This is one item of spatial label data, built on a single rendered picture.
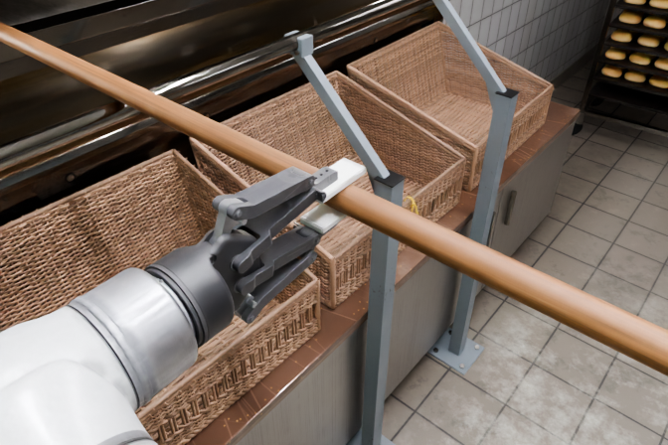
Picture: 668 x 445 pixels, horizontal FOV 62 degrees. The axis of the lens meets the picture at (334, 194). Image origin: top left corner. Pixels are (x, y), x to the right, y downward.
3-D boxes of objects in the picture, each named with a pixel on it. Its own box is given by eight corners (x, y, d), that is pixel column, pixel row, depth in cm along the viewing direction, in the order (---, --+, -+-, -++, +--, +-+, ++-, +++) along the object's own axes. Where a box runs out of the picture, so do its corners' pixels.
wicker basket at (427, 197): (199, 224, 150) (183, 135, 134) (335, 145, 184) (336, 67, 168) (333, 314, 124) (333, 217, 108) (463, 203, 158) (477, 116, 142)
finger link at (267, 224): (209, 257, 47) (205, 246, 46) (296, 183, 53) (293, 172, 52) (241, 277, 45) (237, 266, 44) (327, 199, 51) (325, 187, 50)
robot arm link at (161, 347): (83, 365, 44) (146, 321, 48) (151, 432, 39) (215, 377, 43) (49, 282, 39) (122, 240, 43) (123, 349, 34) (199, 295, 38)
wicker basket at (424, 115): (341, 141, 186) (342, 64, 170) (429, 87, 222) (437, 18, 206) (470, 195, 161) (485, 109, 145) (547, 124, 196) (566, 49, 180)
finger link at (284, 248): (242, 284, 46) (241, 297, 46) (327, 235, 54) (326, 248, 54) (211, 263, 48) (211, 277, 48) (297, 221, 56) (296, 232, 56)
